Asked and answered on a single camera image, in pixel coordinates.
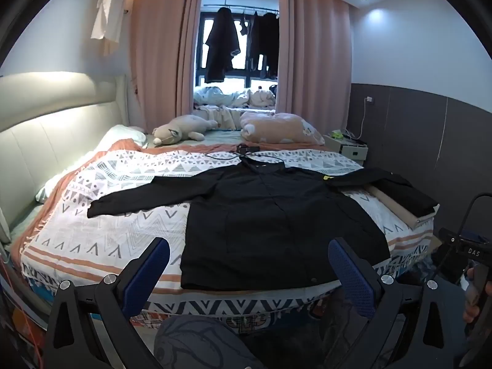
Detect hanging white shirt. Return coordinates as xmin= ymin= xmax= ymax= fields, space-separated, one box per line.
xmin=90 ymin=0 xmax=131 ymax=43

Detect person's leg in grey pants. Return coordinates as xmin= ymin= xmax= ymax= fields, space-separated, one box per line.
xmin=154 ymin=314 xmax=262 ymax=369

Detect hanging dark clothes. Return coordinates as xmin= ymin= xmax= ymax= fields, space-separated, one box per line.
xmin=248 ymin=11 xmax=280 ymax=79

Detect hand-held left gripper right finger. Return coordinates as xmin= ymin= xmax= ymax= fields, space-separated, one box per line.
xmin=327 ymin=237 xmax=471 ymax=369

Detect hanging black coat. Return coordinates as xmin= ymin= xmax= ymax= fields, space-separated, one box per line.
xmin=204 ymin=6 xmax=241 ymax=84

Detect person's right hand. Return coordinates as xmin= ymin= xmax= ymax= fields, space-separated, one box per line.
xmin=463 ymin=267 xmax=492 ymax=325

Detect black cable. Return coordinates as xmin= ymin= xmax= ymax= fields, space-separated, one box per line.
xmin=204 ymin=149 xmax=287 ymax=162

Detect pile of white bedding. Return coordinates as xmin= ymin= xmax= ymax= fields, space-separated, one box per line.
xmin=193 ymin=85 xmax=277 ymax=109

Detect beige bedside table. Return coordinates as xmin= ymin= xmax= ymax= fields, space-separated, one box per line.
xmin=323 ymin=133 xmax=369 ymax=160

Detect white padded headboard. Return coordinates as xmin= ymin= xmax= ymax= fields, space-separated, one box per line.
xmin=0 ymin=73 xmax=133 ymax=247

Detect folded black clothes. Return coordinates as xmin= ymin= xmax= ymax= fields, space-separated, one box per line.
xmin=380 ymin=169 xmax=439 ymax=216

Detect patterned bed blanket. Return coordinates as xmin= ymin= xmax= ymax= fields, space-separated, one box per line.
xmin=19 ymin=148 xmax=435 ymax=331

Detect black jacket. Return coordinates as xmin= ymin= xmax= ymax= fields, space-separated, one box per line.
xmin=88 ymin=156 xmax=393 ymax=291

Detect pink printed pillow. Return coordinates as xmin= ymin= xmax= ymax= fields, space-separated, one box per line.
xmin=240 ymin=112 xmax=325 ymax=146

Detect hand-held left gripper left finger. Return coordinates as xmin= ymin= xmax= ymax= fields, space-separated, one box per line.
xmin=40 ymin=236 xmax=172 ymax=369

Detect grey plush toy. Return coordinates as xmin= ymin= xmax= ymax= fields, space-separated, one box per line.
xmin=153 ymin=114 xmax=219 ymax=147

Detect white cable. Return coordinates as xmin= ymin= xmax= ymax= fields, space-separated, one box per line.
xmin=346 ymin=98 xmax=367 ymax=141

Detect clothes rail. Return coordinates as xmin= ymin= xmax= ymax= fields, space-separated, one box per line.
xmin=204 ymin=4 xmax=279 ymax=13

